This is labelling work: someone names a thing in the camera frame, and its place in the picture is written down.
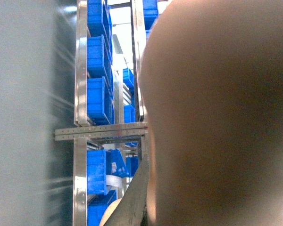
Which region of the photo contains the beige plastic dustpan tray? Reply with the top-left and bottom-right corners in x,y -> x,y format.
99,0 -> 283,226

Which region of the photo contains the metal shelf rack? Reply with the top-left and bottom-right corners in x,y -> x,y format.
55,0 -> 158,226

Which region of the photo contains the blue storage bin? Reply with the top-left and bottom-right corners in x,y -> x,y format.
87,77 -> 114,125
87,34 -> 111,80
87,149 -> 108,195

